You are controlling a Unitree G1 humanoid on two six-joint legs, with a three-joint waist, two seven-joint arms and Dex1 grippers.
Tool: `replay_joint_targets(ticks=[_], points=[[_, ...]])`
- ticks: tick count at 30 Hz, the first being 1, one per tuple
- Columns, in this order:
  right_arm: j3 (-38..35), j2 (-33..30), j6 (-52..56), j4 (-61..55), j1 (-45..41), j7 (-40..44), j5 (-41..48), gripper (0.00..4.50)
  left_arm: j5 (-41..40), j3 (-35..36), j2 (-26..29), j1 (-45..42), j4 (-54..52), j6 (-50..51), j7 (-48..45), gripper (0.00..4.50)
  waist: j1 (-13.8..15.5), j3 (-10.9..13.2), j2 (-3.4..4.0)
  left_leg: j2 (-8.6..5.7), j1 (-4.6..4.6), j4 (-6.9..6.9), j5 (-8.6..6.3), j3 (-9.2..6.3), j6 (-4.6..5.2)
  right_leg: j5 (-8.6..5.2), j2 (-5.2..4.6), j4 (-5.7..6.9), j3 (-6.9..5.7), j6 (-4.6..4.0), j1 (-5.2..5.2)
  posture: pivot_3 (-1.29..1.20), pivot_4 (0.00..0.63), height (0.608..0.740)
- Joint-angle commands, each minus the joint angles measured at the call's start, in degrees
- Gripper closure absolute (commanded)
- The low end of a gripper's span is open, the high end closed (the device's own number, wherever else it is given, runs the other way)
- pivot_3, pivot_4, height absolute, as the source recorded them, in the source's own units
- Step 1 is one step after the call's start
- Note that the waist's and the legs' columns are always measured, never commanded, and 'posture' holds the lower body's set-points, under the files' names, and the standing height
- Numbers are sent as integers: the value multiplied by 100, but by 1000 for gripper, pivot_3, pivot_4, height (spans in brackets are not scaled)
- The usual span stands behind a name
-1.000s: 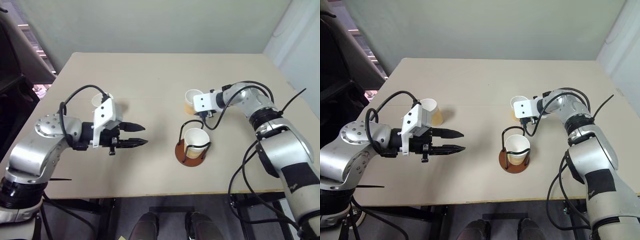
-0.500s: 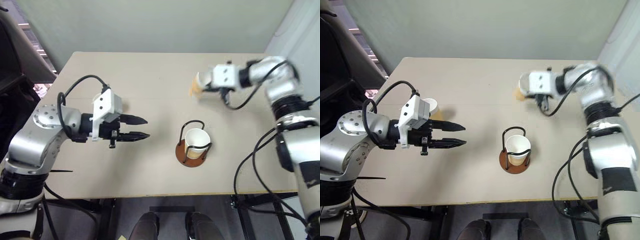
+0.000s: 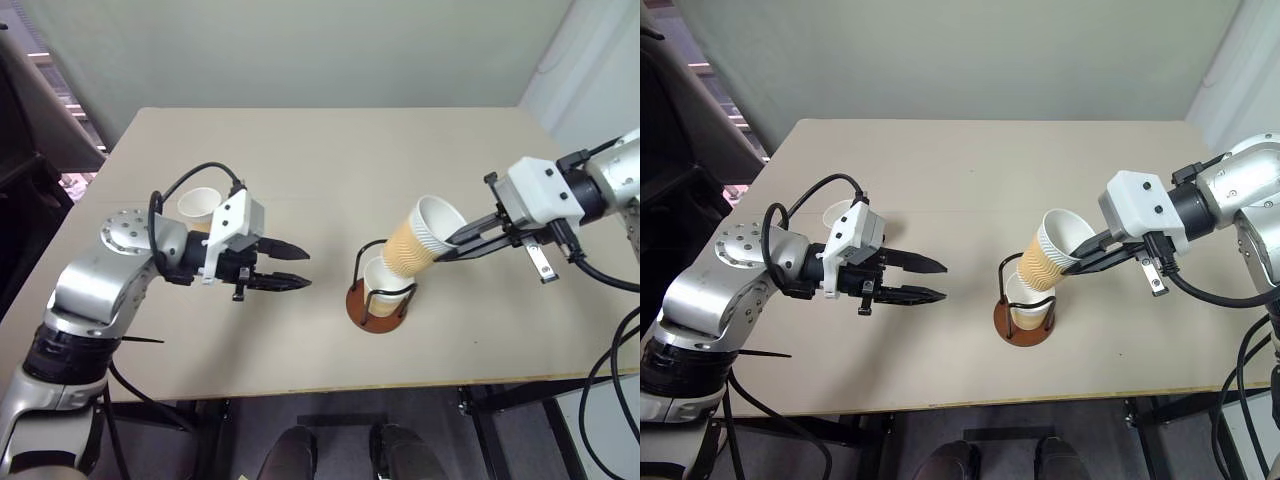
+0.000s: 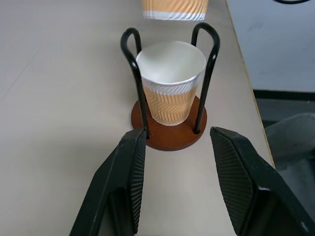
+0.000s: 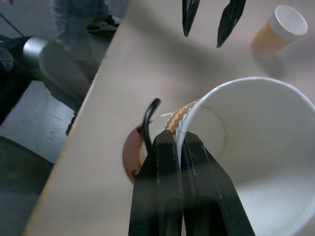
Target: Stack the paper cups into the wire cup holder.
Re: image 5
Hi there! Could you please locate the white paper cup woven print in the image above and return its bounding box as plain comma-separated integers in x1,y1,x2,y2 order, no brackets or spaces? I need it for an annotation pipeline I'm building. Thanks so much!
161,77,315,236

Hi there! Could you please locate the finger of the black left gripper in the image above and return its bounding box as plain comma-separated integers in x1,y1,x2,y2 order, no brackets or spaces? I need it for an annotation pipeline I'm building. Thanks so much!
216,0,247,48
182,0,200,38

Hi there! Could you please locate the person in grey jeans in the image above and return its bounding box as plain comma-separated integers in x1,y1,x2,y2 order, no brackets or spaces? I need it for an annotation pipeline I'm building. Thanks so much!
48,0,122,63

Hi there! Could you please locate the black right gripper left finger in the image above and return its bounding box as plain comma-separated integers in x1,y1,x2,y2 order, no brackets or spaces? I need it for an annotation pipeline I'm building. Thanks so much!
127,130,185,236

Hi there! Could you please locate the white paper cup orange sleeve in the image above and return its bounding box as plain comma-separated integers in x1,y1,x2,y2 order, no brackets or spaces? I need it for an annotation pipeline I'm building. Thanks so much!
250,4,309,61

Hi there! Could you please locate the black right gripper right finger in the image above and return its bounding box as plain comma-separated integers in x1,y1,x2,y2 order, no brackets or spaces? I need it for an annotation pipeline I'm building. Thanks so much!
181,131,255,236

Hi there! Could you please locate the silver robot body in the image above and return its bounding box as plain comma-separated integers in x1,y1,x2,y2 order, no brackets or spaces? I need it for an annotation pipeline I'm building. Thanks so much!
22,36,101,113

